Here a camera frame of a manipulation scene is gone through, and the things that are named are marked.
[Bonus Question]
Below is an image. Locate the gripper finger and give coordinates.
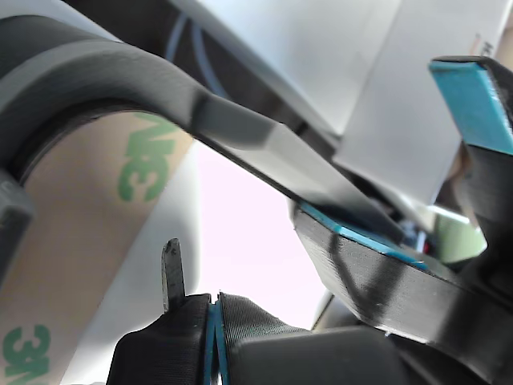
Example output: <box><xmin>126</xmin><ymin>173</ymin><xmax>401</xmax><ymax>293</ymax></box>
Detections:
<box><xmin>294</xmin><ymin>202</ymin><xmax>513</xmax><ymax>380</ymax></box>
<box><xmin>211</xmin><ymin>291</ymin><xmax>406</xmax><ymax>385</ymax></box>
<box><xmin>106</xmin><ymin>238</ymin><xmax>213</xmax><ymax>385</ymax></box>
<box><xmin>428</xmin><ymin>55</ymin><xmax>513</xmax><ymax>261</ymax></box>

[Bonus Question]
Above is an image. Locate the tan 3M protective film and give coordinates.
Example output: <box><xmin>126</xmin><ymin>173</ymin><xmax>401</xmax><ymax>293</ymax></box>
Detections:
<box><xmin>0</xmin><ymin>110</ymin><xmax>196</xmax><ymax>385</ymax></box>

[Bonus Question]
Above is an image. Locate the grey printed fixture stand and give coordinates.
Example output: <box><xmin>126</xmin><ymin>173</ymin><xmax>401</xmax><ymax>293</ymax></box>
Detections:
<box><xmin>0</xmin><ymin>14</ymin><xmax>405</xmax><ymax>308</ymax></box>

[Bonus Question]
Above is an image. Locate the white Feetech cardboard box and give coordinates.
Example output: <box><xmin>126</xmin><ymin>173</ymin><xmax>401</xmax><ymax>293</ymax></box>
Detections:
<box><xmin>172</xmin><ymin>0</ymin><xmax>513</xmax><ymax>209</ymax></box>

